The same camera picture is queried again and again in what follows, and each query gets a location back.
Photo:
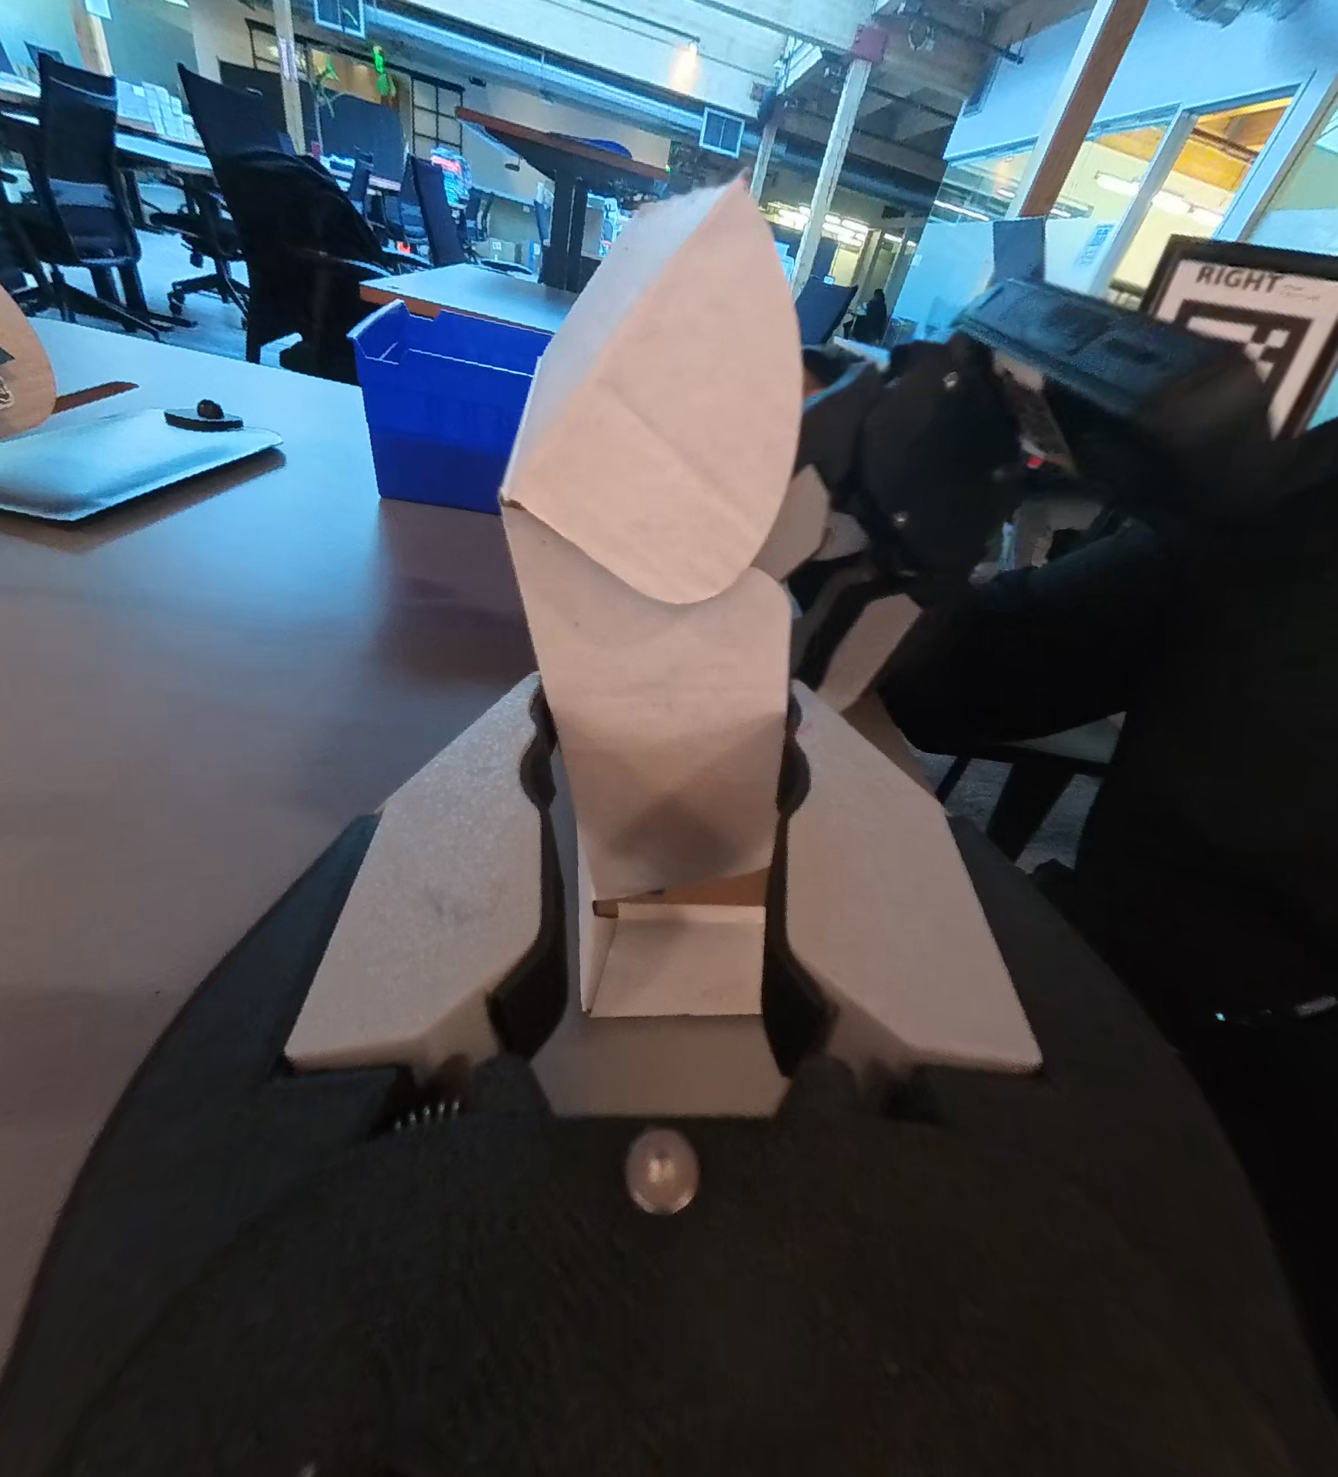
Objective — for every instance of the blue plastic bin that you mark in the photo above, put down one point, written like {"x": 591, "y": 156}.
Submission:
{"x": 437, "y": 438}

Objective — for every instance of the grey laptop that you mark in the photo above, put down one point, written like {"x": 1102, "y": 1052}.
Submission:
{"x": 80, "y": 473}

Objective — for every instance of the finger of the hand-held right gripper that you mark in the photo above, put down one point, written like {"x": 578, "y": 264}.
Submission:
{"x": 801, "y": 530}
{"x": 858, "y": 646}

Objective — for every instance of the framed black marker sign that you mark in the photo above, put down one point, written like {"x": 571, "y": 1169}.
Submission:
{"x": 1302, "y": 311}

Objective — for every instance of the white mailer box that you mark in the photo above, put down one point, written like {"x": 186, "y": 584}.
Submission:
{"x": 669, "y": 404}

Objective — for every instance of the wooden office desk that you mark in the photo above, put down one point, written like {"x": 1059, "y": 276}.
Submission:
{"x": 553, "y": 143}
{"x": 471, "y": 288}

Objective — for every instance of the group of black office chairs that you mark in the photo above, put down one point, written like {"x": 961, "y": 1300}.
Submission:
{"x": 275, "y": 231}

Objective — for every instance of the small black object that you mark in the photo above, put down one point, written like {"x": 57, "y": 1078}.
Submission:
{"x": 205, "y": 415}

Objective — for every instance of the person's right forearm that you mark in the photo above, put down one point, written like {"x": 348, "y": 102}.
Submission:
{"x": 1026, "y": 669}

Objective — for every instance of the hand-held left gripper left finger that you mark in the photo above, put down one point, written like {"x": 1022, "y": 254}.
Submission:
{"x": 437, "y": 900}

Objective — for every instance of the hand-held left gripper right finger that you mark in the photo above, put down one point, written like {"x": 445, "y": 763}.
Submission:
{"x": 898, "y": 924}

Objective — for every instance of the dark swivel chair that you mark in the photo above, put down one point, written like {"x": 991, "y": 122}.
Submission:
{"x": 1037, "y": 739}

